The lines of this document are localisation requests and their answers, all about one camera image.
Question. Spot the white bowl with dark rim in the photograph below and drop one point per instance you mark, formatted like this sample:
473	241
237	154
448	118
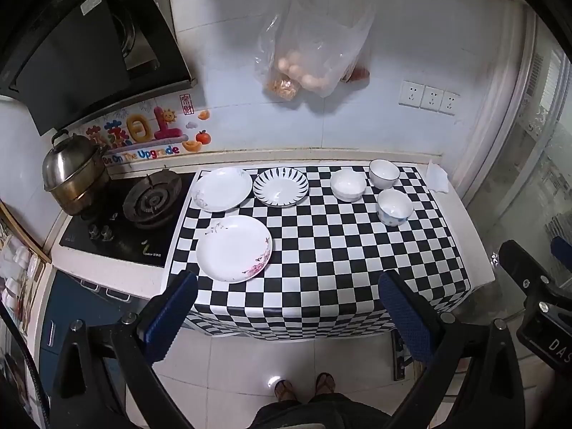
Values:
383	173

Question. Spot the small orange snack bag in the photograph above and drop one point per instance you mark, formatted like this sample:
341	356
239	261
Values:
282	87

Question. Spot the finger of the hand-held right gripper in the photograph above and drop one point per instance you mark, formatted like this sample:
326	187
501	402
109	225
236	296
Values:
562	252
523	263

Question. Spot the stainless steel steamer pot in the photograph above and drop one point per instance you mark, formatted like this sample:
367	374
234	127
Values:
73	165

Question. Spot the white plate with faint print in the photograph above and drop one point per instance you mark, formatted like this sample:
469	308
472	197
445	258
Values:
222	189

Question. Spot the person's right foot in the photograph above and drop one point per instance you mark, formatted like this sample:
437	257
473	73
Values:
324	386

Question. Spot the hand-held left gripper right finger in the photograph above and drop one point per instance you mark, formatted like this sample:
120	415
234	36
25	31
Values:
404	317

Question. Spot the plain white bowl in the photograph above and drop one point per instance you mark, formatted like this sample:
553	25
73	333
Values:
347	184

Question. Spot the black striped white plate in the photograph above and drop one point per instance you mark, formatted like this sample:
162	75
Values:
281	186

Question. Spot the black white checkered mat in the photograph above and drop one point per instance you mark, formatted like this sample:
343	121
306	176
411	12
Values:
335	254

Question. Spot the person's foot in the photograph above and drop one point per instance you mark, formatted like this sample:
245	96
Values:
324	386
285	395

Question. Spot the stove knob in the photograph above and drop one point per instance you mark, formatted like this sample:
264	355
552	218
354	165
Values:
106	232
94	232

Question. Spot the large floral white plate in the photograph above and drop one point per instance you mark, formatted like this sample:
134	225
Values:
234	248

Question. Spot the glass sliding door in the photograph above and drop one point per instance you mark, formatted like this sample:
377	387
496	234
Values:
536	165

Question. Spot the blue kitchen cabinet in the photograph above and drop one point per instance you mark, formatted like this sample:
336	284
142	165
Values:
76	297

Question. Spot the wooden framed shelf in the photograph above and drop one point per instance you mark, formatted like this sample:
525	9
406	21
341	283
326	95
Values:
22	259

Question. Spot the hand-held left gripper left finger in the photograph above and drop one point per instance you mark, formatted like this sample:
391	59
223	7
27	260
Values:
170	317

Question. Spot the colourful wall sticker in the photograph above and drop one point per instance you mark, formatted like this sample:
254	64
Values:
143	132

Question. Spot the white wall outlet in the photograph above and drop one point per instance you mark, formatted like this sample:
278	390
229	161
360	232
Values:
449	102
411	94
432	98

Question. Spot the person's dark trousers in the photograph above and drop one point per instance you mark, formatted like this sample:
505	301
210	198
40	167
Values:
321	413

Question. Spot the white tissue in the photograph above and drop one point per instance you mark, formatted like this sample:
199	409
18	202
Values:
437	176

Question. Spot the clear plastic bag of eggs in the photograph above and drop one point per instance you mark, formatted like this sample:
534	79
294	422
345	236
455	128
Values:
313	44

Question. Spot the black glass gas stove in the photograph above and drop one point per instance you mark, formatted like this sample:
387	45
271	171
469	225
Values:
116	243

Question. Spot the black range hood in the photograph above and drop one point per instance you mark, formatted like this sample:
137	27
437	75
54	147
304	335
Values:
67	53

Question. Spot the patterned white bowl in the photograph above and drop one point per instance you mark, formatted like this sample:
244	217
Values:
393	208

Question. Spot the gas burner grate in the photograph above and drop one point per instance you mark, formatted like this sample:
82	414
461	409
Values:
152	199

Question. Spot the person's left foot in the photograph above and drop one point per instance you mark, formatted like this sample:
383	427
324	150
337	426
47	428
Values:
285	395

